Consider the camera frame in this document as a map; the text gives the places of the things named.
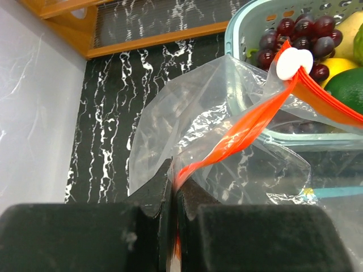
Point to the teal plastic basket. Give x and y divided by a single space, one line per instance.
242 34

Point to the yellow lemon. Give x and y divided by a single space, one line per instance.
343 58

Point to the clear zip top bag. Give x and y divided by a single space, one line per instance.
206 123

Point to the dark red grapes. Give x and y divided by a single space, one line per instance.
320 37

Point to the wooden rack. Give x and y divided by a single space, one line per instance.
98 28

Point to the green avocado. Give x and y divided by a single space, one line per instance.
346 87

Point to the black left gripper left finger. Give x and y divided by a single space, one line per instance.
132 235

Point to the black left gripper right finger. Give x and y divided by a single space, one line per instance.
218 237

